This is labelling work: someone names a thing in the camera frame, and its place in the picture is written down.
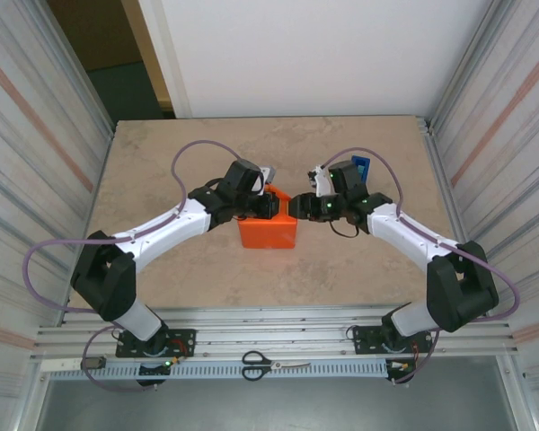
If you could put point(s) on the orange wrapping paper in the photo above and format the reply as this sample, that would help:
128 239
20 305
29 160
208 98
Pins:
269 233

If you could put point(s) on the small tan electronics box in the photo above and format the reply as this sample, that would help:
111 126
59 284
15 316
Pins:
93 363

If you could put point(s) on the blue tape dispenser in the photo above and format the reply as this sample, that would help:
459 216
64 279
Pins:
364 164

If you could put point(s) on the black controller board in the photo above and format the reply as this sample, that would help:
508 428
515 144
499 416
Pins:
152 370
400 368

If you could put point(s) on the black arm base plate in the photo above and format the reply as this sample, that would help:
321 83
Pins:
364 341
184 336

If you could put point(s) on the white door frame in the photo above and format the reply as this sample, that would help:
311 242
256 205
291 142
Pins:
164 54

